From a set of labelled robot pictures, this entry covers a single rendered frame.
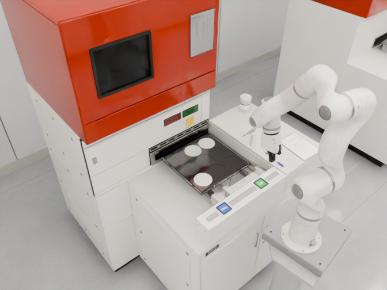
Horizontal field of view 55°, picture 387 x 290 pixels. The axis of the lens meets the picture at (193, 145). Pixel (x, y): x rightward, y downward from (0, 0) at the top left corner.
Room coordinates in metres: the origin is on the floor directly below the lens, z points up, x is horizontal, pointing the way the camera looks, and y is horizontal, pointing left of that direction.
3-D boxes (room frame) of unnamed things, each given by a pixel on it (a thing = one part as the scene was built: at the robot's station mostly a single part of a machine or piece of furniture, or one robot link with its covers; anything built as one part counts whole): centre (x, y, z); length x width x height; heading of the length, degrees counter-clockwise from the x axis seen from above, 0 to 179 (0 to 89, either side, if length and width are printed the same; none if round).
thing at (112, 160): (1.62, 0.22, 1.02); 0.82 x 0.03 x 0.40; 130
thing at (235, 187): (1.38, -0.25, 0.87); 0.36 x 0.08 x 0.03; 130
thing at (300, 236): (1.07, -0.52, 0.96); 0.19 x 0.19 x 0.18
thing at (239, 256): (1.54, -0.20, 0.41); 0.97 x 0.64 x 0.82; 130
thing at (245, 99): (2.00, -0.33, 1.01); 0.07 x 0.07 x 0.10
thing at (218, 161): (1.57, -0.07, 0.90); 0.34 x 0.34 x 0.01; 40
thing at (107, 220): (1.88, 0.44, 0.41); 0.82 x 0.71 x 0.82; 130
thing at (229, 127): (1.74, -0.43, 0.89); 0.62 x 0.35 x 0.14; 40
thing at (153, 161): (1.72, 0.08, 0.89); 0.44 x 0.02 x 0.10; 130
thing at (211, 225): (1.25, -0.25, 0.89); 0.55 x 0.09 x 0.14; 130
